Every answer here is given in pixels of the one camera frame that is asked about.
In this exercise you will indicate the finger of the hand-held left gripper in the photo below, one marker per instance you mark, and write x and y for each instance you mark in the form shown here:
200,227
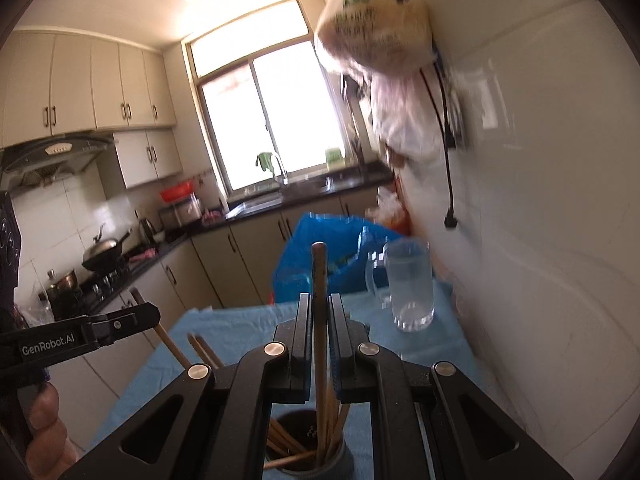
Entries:
130,320

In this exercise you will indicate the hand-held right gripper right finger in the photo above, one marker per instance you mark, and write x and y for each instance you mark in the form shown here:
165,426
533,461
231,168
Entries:
334,355

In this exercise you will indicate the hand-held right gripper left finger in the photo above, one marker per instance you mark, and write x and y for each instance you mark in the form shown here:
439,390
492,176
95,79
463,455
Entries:
305,340

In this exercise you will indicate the tan bamboo chopstick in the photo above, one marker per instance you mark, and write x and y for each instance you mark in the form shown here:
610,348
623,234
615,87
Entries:
210,352
197,347
320,270
172,347

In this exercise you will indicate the dark grey utensil holder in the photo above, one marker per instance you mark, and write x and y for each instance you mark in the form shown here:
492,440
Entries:
342,460

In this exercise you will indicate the person's left hand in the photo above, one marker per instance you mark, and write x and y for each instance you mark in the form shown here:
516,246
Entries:
45,425

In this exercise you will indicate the gas stove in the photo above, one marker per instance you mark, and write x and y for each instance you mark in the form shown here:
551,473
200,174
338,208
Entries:
105,285

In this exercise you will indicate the dark cooking pot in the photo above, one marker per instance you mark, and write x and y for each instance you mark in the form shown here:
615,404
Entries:
64,285

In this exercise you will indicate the pink cloth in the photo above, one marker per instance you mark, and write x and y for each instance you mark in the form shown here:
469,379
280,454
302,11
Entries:
211,217
142,256

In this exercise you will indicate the blue towel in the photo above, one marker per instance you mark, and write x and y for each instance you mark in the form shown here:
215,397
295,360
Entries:
240,325

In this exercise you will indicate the steel wok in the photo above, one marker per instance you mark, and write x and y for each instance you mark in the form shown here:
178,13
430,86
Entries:
102,250

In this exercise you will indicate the blue plastic bag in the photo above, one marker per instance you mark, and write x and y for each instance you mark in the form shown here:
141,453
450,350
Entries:
310,255

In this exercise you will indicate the steel kettle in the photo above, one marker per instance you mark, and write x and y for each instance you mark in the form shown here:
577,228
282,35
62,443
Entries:
147,230

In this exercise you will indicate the clear glass mug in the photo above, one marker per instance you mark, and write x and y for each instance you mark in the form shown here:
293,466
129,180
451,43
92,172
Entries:
407,290

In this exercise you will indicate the beige lower cabinets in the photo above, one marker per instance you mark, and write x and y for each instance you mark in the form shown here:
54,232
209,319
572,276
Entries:
215,265

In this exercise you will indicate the beige cabinets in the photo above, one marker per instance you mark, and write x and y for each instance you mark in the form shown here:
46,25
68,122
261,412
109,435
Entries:
215,265
105,85

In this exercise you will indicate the steel cooker with red lid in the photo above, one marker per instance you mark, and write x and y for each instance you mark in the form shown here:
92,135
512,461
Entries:
177,192

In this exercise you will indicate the steel sink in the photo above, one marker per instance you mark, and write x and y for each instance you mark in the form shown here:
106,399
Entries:
255,205

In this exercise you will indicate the black kitchen countertop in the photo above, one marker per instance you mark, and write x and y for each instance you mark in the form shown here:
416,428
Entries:
310,190

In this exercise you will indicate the reddish plastic bag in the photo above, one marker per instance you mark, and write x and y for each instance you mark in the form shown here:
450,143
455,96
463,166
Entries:
395,215

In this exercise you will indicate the steel faucet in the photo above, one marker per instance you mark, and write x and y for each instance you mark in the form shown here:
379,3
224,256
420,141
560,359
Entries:
286,177

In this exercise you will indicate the green cloth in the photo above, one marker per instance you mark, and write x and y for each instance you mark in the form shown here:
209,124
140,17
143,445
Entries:
264,161

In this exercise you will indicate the range hood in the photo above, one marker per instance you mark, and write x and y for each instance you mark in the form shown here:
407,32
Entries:
50,152

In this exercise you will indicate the green box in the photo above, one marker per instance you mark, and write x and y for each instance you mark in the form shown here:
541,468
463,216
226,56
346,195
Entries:
333,156

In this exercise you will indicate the kitchen window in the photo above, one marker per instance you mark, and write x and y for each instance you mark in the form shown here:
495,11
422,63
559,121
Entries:
290,110

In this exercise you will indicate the beige upper cabinets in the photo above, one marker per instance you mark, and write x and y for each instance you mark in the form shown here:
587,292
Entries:
105,85

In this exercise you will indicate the white plastic bag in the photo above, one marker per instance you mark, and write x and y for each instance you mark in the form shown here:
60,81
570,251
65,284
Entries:
410,120

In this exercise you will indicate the printed clear plastic bag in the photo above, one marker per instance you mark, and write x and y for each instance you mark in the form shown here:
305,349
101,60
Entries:
375,25

